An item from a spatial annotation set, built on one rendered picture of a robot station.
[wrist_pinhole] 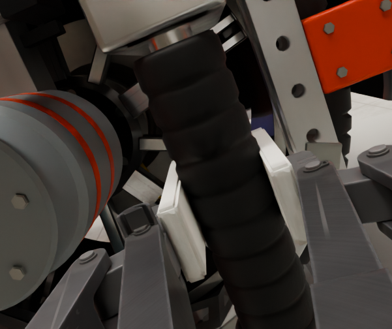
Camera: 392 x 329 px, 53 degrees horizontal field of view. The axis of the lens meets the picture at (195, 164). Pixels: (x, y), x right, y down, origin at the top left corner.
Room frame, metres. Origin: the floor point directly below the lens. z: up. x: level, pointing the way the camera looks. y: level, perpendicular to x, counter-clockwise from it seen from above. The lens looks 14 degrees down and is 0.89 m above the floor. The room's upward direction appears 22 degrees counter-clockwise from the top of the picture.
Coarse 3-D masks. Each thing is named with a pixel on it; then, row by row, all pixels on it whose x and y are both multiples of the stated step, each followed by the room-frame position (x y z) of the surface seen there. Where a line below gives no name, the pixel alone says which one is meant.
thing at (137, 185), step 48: (48, 48) 0.49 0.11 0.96; (96, 48) 0.48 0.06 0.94; (240, 48) 0.59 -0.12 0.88; (96, 96) 0.52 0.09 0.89; (144, 96) 0.48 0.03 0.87; (144, 144) 0.48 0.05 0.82; (144, 192) 0.48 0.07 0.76; (96, 240) 0.71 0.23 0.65; (48, 288) 0.50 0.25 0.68; (192, 288) 0.47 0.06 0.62
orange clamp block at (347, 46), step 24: (360, 0) 0.35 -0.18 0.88; (384, 0) 0.34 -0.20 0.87; (312, 24) 0.35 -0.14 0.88; (336, 24) 0.35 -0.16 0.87; (360, 24) 0.35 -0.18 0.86; (384, 24) 0.35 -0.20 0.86; (312, 48) 0.35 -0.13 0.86; (336, 48) 0.35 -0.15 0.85; (360, 48) 0.35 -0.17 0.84; (384, 48) 0.35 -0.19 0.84; (336, 72) 0.35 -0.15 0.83; (360, 72) 0.35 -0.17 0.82
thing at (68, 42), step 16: (80, 32) 0.64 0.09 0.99; (64, 48) 0.64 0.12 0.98; (80, 48) 0.64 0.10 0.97; (80, 64) 0.64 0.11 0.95; (112, 64) 0.64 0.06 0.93; (128, 64) 0.63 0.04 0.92; (112, 80) 0.59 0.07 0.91; (128, 80) 0.63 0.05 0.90; (144, 112) 0.59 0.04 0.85; (144, 160) 0.64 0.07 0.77; (160, 160) 0.63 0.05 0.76; (160, 176) 0.64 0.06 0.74
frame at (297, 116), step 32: (256, 0) 0.36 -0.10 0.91; (288, 0) 0.35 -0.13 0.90; (256, 32) 0.36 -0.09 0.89; (288, 32) 0.35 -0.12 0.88; (288, 64) 0.36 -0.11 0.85; (288, 96) 0.36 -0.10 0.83; (320, 96) 0.35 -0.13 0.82; (288, 128) 0.36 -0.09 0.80; (320, 128) 0.35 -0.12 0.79; (320, 160) 0.35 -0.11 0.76; (224, 288) 0.42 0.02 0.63; (0, 320) 0.45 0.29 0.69; (224, 320) 0.37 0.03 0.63
